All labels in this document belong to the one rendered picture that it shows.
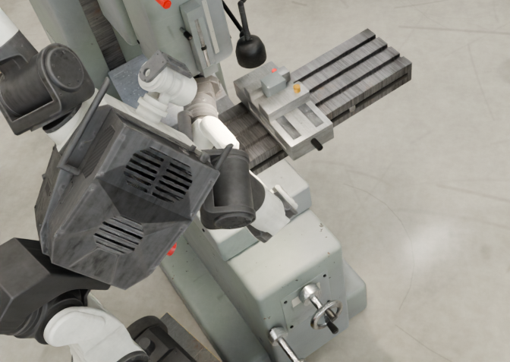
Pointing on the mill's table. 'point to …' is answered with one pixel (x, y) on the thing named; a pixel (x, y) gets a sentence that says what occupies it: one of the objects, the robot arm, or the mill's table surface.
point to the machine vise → (308, 119)
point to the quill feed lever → (233, 19)
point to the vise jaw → (284, 102)
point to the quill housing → (148, 18)
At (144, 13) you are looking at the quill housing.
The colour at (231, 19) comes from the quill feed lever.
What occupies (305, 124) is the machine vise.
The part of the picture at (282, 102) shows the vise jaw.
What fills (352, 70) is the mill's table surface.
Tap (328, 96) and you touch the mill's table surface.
